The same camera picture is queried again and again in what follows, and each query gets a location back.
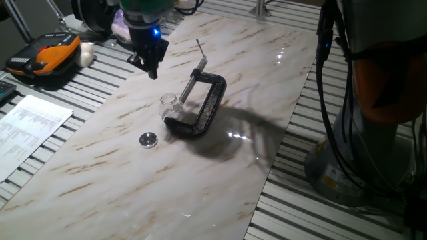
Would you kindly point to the black C-clamp with steel screw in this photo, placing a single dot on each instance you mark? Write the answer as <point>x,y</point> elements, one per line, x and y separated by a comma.
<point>203,116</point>

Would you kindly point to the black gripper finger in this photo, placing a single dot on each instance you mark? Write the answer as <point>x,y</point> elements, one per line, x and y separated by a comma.
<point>152,71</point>
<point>138,61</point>

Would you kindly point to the large black round object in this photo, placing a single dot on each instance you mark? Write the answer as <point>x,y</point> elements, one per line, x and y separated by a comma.
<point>93,13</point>

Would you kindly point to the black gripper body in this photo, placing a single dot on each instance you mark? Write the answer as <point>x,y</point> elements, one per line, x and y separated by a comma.
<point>146,43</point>

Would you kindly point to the purple plastic bag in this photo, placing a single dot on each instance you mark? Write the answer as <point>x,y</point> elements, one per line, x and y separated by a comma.
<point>120,26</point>

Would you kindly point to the white printed paper sheet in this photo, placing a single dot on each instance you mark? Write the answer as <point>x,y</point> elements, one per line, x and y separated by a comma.
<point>26,130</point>

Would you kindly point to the small white rounded object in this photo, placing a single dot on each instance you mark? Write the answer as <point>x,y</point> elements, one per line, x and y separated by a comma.
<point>86,55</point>

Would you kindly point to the marble pattern board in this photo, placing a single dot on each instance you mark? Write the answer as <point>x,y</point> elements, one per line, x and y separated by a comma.
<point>133,183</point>

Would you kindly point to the silver upright post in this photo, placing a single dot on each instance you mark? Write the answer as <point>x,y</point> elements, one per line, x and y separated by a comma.
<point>259,8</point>

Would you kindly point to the silver metal jar lid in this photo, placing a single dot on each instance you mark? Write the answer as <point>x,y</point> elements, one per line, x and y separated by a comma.
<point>148,139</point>

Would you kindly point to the grey metal strut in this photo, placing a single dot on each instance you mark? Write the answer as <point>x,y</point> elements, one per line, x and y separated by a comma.
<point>18,20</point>

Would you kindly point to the silver tripod leg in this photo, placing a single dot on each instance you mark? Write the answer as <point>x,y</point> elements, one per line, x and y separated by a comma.
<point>58,15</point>

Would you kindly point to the small clear glass jar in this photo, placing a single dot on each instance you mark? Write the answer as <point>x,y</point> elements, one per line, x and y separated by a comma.
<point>171,108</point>

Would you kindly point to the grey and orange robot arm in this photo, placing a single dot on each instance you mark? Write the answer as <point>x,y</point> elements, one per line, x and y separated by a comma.
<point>373,26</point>

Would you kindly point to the orange and black teach pendant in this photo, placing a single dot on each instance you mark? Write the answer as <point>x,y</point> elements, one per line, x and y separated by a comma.
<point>50,55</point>

